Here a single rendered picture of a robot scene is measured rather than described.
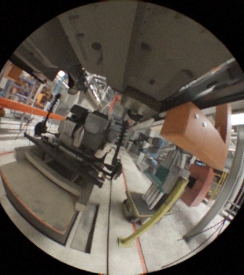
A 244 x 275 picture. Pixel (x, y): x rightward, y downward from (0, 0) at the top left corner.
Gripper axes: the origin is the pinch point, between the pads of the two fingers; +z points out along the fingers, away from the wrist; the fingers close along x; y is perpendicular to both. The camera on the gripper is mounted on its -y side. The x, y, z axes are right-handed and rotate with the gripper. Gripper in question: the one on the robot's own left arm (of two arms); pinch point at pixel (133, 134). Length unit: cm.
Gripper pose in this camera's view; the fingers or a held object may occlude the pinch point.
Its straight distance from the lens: 102.3
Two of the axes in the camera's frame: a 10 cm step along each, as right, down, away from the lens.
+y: -6.1, 0.2, -7.9
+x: -2.1, 9.6, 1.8
